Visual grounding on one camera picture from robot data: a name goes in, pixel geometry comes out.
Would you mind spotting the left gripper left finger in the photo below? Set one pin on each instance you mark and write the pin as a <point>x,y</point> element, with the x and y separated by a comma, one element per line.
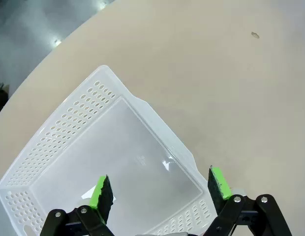
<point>103,196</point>

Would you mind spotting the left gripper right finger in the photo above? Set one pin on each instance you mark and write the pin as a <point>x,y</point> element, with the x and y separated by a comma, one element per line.
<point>217,189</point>

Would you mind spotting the white perforated plastic basket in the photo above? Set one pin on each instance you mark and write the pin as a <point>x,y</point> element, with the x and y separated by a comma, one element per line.
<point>118,147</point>

